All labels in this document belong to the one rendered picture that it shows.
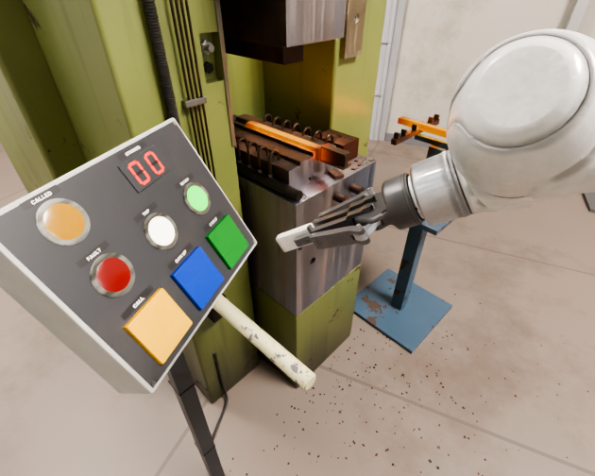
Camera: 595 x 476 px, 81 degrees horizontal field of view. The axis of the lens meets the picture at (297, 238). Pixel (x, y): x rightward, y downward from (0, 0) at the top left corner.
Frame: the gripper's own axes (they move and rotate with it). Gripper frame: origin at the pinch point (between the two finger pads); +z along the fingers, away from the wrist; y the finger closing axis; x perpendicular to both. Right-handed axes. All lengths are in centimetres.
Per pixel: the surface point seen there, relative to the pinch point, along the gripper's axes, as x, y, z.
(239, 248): 1.4, 0.8, 12.6
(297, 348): -59, 31, 47
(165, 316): 4.5, -18.8, 13.5
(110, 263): 14.8, -19.1, 13.6
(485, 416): -123, 41, -2
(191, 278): 5.2, -11.5, 13.1
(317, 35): 25, 44, -6
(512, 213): -141, 203, -37
